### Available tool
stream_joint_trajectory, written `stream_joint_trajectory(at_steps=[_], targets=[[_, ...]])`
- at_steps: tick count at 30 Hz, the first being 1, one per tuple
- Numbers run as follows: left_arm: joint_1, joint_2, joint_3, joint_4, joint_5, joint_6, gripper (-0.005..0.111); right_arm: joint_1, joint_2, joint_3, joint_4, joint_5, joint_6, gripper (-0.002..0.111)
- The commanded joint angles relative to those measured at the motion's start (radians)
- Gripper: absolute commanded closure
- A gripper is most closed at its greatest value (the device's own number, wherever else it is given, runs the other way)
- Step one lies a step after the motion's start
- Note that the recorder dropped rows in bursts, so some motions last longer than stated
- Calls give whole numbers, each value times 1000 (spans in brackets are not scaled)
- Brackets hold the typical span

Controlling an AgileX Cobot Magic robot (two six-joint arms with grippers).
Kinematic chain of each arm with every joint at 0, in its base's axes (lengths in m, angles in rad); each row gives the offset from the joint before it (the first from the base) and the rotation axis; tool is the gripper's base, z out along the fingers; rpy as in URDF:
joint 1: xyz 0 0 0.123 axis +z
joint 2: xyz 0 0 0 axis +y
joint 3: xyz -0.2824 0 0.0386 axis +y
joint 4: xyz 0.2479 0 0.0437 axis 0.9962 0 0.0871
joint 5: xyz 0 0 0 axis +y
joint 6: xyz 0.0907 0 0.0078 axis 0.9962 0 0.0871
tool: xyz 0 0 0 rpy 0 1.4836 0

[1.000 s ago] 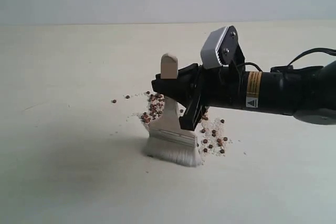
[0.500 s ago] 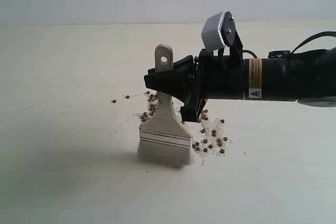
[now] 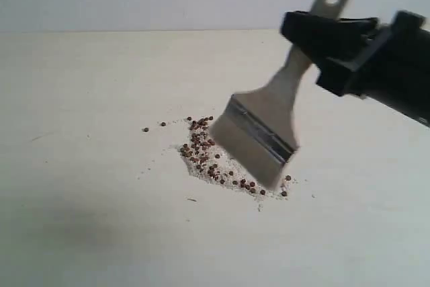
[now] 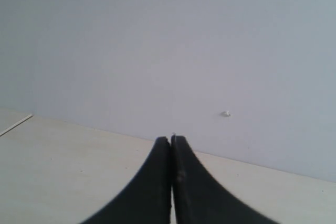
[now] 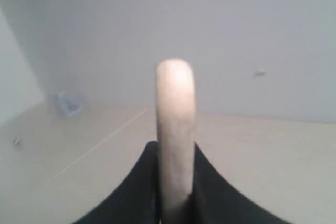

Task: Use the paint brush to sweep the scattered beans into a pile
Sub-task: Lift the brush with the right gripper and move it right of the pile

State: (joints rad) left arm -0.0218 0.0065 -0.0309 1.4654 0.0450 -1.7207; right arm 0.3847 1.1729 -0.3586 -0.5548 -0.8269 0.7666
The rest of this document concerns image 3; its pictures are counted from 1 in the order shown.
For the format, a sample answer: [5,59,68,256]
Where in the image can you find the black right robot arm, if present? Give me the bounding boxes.
[280,11,429,126]

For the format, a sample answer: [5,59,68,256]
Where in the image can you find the brown beans and white grains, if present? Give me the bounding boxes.
[137,115,316,212]

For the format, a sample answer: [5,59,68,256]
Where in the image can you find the wooden handle paint brush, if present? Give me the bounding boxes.
[208,0,358,190]

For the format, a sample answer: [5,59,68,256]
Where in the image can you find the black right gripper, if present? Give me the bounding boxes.
[280,11,429,106]

